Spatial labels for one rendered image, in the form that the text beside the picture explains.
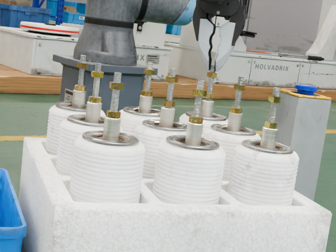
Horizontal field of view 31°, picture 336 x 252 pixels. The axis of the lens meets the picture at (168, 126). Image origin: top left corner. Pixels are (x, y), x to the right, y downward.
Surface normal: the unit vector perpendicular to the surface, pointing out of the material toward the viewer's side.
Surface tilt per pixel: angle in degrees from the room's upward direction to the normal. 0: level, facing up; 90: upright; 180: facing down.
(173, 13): 122
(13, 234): 90
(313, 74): 90
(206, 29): 90
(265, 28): 90
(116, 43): 73
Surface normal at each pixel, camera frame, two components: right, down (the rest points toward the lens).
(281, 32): -0.79, 0.00
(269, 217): 0.32, 0.21
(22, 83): 0.60, 0.22
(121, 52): 0.58, -0.09
